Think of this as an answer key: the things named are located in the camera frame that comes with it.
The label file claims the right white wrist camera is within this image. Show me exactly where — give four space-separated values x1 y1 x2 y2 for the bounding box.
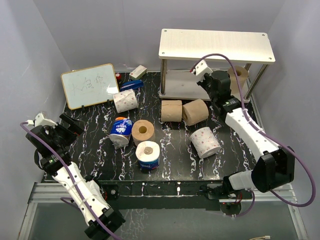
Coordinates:
191 59 213 77

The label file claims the blue wrapped roll upright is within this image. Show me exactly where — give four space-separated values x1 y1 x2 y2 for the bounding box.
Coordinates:
135 141 161 170

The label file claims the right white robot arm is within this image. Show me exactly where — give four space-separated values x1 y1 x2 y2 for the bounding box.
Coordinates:
197 70 295 199

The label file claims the brown roll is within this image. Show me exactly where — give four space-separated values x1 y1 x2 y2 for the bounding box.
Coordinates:
227 65 249 100
131 119 156 146
161 100 182 122
182 99 209 126

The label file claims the blue stapler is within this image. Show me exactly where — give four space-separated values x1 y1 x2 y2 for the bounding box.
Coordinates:
119 79 144 92

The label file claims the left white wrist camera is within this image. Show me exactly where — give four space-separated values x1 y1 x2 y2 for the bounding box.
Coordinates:
27 111 58 127

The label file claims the white red-dotted roll rear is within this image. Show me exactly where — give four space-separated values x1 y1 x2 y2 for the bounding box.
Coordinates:
112 89 139 113

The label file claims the blue wrapped roll lying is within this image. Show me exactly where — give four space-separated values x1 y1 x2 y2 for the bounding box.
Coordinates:
109 117 134 149

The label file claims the aluminium front rail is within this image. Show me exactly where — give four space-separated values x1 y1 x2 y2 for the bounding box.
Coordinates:
19 180 308 240

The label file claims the white two-tier shelf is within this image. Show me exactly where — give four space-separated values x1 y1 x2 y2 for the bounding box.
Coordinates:
158 28 276 101

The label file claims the small framed whiteboard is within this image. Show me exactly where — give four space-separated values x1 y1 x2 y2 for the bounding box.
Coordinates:
60 63 119 110

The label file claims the white red-dotted roll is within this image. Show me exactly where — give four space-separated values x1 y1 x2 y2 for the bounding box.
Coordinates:
189 127 221 159
112 89 139 113

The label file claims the white green cardboard box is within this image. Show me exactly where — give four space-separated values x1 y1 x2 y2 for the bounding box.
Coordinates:
129 65 147 80

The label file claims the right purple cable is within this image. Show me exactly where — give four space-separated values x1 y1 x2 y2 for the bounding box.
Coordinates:
191 53 318 220

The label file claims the white red-dotted roll right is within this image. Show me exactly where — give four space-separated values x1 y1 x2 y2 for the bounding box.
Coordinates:
189 127 221 159

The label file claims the purple cable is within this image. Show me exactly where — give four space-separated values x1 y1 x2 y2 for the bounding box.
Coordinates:
19 121 121 240
191 53 318 220

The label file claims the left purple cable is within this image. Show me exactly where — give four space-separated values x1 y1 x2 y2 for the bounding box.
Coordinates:
19 121 121 240

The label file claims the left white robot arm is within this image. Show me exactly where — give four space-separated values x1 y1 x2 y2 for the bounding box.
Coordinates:
20 112 125 240

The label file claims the small red cap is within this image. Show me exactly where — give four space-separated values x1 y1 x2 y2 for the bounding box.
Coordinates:
115 73 122 81

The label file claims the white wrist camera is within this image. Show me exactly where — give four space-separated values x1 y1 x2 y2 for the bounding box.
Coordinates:
191 59 213 77
27 111 58 127

